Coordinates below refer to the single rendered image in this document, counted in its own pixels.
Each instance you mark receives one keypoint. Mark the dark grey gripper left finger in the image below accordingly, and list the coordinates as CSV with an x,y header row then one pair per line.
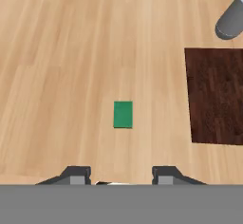
x,y
76,173

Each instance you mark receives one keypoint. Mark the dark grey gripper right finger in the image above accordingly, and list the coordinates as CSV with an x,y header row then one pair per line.
x,y
166,173

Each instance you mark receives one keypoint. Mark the green sponge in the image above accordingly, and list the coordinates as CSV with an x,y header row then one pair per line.
x,y
123,114

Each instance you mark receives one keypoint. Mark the dark wooden cutting board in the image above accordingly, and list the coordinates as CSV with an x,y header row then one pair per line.
x,y
216,96

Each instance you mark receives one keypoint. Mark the grey cylinder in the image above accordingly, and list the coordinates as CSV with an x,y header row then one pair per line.
x,y
231,20

